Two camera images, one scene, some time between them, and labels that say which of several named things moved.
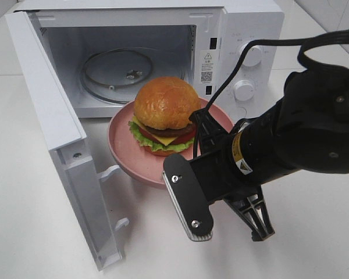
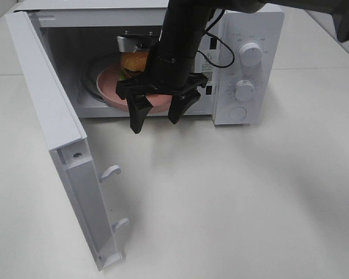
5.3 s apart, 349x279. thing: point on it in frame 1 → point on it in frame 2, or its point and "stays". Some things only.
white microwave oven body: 102,52 stays
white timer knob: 244,90 stays
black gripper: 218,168 → 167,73
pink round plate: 142,165 → 107,80
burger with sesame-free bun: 161,123 → 132,64
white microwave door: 67,137 stays
